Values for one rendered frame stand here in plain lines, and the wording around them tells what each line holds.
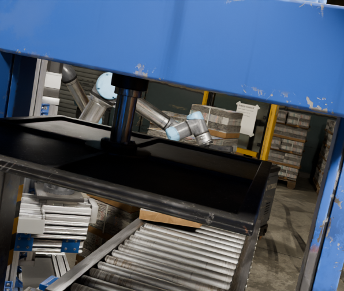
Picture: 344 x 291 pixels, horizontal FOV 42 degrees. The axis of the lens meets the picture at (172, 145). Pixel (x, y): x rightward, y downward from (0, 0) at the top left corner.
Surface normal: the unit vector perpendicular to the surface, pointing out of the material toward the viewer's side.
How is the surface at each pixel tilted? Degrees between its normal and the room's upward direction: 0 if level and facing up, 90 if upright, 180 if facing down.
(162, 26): 90
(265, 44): 90
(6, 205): 90
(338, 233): 90
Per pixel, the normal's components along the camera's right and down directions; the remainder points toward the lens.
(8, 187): 0.95, 0.22
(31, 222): 0.34, 0.20
